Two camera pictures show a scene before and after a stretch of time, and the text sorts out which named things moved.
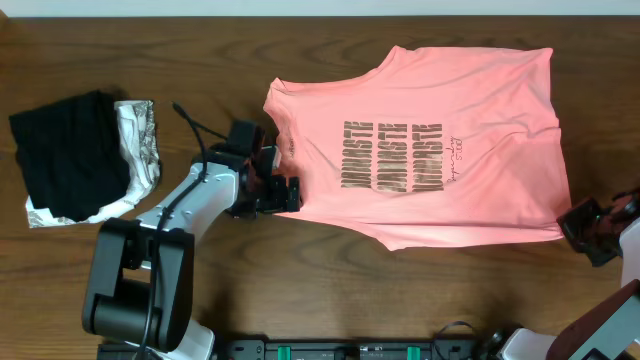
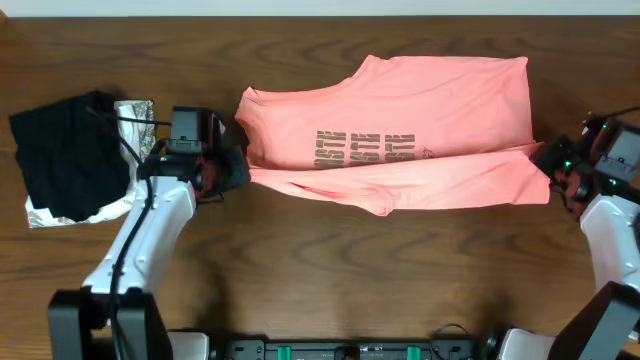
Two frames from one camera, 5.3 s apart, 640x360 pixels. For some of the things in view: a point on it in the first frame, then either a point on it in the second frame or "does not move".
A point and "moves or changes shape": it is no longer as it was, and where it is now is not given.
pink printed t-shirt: x=436 y=148 moves or changes shape
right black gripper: x=571 y=221 to x=544 y=156
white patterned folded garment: x=140 y=137 does not move
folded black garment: x=73 y=154 does not move
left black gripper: x=277 y=203 to x=238 y=173
